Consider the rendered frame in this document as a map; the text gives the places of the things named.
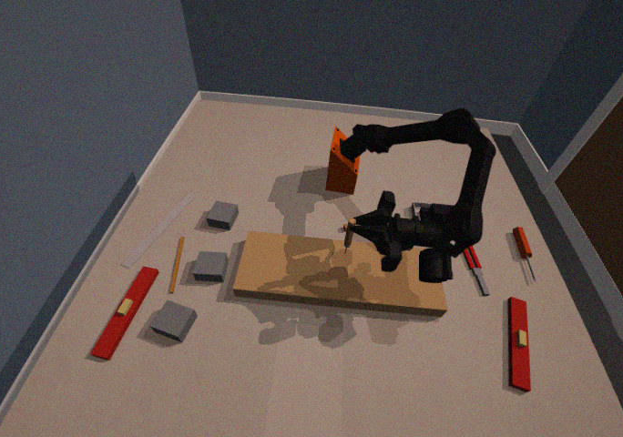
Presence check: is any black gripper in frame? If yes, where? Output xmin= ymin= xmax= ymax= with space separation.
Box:
xmin=350 ymin=190 xmax=424 ymax=272

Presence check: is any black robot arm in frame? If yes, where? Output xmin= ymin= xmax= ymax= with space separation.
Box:
xmin=340 ymin=108 xmax=496 ymax=283

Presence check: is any red flat bar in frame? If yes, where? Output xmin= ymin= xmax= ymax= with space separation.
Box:
xmin=507 ymin=296 xmax=531 ymax=392
xmin=91 ymin=266 xmax=159 ymax=361

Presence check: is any tan wooden floor panel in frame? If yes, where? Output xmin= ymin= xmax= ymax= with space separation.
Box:
xmin=233 ymin=231 xmax=447 ymax=317

